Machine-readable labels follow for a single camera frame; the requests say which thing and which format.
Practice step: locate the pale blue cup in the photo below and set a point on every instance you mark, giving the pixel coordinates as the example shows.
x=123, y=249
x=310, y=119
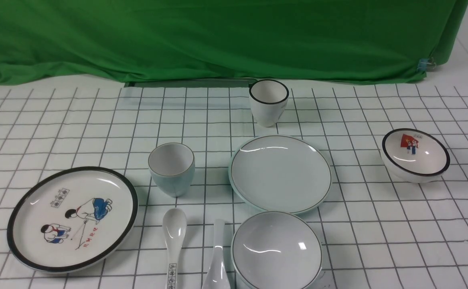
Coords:
x=172, y=167

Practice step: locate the pale blue bowl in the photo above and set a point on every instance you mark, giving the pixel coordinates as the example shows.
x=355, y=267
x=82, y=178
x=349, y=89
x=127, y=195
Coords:
x=276, y=250

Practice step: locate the plain white spoon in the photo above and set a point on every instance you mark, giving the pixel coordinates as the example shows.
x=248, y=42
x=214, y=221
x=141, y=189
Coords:
x=217, y=277

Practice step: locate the pale blue plate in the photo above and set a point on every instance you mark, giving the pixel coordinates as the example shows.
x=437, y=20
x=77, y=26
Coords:
x=279, y=173

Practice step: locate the white cup black rim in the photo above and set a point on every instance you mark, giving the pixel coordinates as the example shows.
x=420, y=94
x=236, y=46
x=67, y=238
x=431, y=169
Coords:
x=268, y=100

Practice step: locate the white spoon with characters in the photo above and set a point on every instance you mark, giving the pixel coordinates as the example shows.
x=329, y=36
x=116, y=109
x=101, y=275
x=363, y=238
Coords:
x=174, y=226

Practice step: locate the white grid tablecloth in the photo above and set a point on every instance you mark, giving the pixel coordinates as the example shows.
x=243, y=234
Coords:
x=396, y=215

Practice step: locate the white bowl cartoon print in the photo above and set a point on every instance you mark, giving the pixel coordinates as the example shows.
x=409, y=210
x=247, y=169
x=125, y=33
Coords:
x=414, y=156

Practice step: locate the white plate cartoon print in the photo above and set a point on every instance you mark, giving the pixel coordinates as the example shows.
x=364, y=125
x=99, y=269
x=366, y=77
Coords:
x=72, y=220

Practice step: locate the green backdrop cloth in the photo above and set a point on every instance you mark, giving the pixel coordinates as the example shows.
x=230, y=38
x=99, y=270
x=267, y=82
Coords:
x=353, y=41

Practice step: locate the blue binder clip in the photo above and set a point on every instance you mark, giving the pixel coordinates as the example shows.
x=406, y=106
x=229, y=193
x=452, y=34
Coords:
x=426, y=64

